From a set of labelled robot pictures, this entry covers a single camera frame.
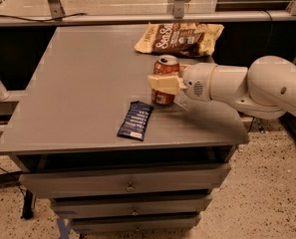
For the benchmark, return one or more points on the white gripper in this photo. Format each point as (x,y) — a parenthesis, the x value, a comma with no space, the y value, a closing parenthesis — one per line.
(197,79)

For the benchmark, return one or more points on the red coke can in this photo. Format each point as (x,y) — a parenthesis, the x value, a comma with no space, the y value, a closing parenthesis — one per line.
(165,64)

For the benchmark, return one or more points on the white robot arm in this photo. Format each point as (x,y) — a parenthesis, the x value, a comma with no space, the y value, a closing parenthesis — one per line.
(265,90)

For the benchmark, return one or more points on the blue rxbar blueberry wrapper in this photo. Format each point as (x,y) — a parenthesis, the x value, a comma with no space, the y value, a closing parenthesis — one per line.
(136,121)

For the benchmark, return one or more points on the brown sea salt chip bag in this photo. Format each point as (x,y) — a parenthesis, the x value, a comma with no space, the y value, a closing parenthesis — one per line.
(180,39)

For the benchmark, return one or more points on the grey drawer cabinet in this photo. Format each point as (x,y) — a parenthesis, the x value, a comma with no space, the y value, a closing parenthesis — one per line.
(70,114)

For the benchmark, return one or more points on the middle grey drawer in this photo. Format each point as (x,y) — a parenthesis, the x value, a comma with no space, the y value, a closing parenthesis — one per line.
(131,206)

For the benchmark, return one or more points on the grey drawer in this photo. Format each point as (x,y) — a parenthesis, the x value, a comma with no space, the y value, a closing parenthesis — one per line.
(125,181)
(136,223)
(131,206)

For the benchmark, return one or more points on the bottom grey drawer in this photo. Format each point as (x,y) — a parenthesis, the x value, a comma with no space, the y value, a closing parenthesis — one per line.
(136,223)

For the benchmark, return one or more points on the top grey drawer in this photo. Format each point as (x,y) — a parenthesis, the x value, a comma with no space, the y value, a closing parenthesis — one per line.
(125,181)

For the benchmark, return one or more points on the grey metal rail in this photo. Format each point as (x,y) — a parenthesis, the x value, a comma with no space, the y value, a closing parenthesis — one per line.
(81,19)

